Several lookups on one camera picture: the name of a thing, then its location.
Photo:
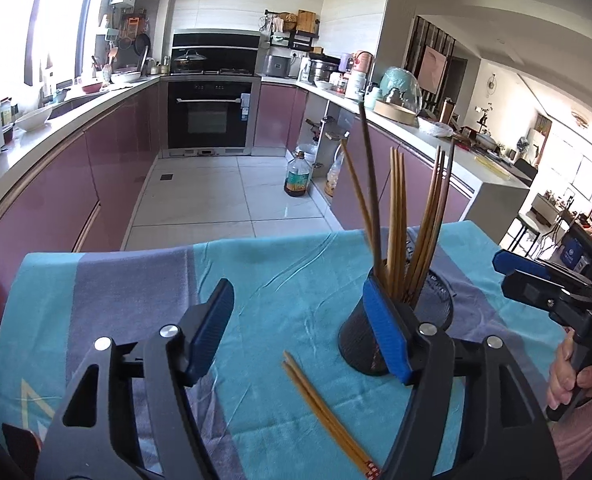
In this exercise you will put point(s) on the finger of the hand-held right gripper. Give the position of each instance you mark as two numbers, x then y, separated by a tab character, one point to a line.
518	262
525	287

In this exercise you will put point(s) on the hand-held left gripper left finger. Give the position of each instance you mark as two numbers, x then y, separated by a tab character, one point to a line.
211	330

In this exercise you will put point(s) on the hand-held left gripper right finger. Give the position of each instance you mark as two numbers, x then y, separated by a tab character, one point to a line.
385	330

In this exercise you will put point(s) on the black mesh utensil holder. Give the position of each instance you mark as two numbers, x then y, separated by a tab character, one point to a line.
360	335

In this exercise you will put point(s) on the wooden chopstick red patterned end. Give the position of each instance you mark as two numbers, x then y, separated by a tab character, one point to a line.
323	417

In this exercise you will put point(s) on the bunch of wooden chopsticks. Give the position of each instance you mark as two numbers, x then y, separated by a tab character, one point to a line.
398	210

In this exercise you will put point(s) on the person's right hand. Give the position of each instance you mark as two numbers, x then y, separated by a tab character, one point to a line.
561	375

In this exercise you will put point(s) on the teal and grey tablecloth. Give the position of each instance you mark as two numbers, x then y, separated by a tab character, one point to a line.
276	285

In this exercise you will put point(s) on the purple kitchen cabinet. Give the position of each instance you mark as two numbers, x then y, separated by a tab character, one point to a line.
276	115
66	190
370	175

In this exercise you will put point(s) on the white plastic bag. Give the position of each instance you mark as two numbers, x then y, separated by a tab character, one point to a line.
435	128

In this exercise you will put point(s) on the person's pink clothing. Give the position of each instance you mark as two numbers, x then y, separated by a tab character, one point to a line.
583	440

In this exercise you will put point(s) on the cooking oil bottle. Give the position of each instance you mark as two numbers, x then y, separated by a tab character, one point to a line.
298	175

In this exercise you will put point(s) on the teal dome food cover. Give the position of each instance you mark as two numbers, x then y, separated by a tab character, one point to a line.
400	90

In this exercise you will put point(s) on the black built-in oven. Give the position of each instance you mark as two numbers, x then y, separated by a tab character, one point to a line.
208	115

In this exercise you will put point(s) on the dark wooden chair back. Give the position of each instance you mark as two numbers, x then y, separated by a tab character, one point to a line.
21	442

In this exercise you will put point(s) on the white canister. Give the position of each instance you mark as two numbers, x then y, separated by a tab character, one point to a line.
355	85

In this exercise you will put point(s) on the pink kettle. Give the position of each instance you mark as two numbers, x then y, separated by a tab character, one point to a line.
361	62

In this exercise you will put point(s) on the purple cup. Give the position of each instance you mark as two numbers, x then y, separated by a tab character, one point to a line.
345	61

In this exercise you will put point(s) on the stainless steel pot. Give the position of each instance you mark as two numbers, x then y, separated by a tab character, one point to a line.
323	71

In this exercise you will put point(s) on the silver rice cooker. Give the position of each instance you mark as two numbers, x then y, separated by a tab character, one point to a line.
278	66

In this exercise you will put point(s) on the pot with glass lid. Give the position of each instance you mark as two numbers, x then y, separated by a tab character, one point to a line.
190	57

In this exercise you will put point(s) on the large white bowl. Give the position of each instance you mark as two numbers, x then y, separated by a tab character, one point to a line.
33	119

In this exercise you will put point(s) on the black stove hood panel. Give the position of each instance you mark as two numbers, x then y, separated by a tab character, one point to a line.
216	50

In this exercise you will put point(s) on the hanging black pan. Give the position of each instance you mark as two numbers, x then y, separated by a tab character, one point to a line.
142	44

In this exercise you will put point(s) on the kitchen window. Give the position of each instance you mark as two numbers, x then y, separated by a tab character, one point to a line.
26	25

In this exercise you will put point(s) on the round wall clock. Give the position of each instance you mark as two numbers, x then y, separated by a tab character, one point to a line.
492	82

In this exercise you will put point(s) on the framed wall picture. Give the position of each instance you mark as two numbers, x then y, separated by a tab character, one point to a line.
433	67

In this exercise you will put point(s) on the black wall spice rack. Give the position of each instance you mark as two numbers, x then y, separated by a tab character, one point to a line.
293	40

